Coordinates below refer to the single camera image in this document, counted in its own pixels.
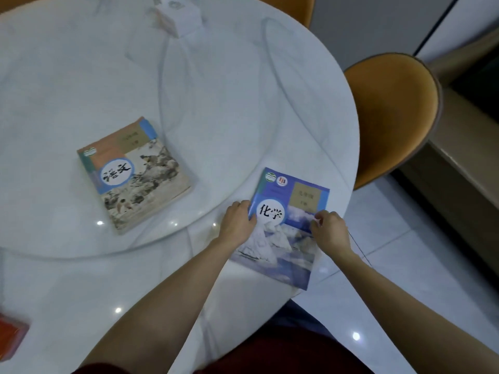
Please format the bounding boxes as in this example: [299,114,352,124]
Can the person's left hand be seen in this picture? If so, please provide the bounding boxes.
[217,200,258,248]

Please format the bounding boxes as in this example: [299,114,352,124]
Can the person's right hand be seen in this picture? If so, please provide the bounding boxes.
[310,210,354,257]

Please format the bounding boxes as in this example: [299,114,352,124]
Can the blue iceberg cover textbook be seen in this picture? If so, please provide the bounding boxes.
[229,167,330,291]

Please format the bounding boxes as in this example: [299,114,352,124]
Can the person's right forearm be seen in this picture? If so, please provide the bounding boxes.
[331,249,499,374]

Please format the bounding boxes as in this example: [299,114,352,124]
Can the person's left forearm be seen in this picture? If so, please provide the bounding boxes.
[80,237,239,374]

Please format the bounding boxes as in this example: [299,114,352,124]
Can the beige painting cover textbook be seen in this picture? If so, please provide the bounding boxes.
[77,116,192,234]

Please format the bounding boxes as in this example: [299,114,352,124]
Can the orange leather chair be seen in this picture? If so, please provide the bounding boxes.
[344,53,443,190]
[249,0,316,29]

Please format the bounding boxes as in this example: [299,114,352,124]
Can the person's dark red trousers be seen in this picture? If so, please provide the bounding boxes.
[74,300,375,374]

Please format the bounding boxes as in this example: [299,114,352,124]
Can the glass turntable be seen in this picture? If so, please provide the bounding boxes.
[0,0,344,260]

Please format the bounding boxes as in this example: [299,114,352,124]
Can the wooden bench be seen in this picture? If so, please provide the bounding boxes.
[398,31,499,269]

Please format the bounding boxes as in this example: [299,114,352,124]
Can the white tissue box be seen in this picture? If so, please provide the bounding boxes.
[150,0,204,38]

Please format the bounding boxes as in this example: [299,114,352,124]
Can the red box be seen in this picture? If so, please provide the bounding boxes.
[0,313,30,363]

